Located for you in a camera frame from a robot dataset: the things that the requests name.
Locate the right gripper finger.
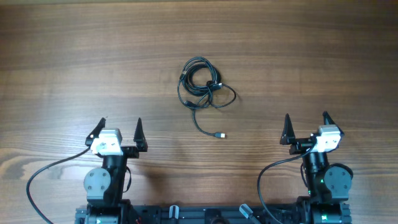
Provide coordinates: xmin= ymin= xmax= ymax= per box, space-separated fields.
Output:
xmin=280 ymin=113 xmax=296 ymax=145
xmin=322 ymin=111 xmax=345 ymax=136

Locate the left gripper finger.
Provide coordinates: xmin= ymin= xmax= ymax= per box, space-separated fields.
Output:
xmin=133 ymin=118 xmax=148 ymax=152
xmin=85 ymin=118 xmax=106 ymax=146

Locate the black usb cable silver plug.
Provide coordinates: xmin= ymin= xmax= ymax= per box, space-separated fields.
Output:
xmin=177 ymin=56 xmax=238 ymax=139

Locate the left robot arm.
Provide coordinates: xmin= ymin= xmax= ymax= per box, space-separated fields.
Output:
xmin=80 ymin=118 xmax=148 ymax=224

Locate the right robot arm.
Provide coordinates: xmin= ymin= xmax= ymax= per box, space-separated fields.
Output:
xmin=280 ymin=111 xmax=353 ymax=224

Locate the right camera black cable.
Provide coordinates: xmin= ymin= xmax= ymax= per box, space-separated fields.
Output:
xmin=256 ymin=136 xmax=318 ymax=224

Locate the camera black cable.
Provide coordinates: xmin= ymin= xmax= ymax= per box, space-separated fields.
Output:
xmin=256 ymin=136 xmax=318 ymax=224
xmin=25 ymin=146 xmax=93 ymax=224

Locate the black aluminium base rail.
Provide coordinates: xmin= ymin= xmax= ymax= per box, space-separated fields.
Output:
xmin=75 ymin=203 xmax=352 ymax=224

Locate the left camera black cable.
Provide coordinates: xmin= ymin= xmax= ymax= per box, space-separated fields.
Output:
xmin=25 ymin=146 xmax=93 ymax=224

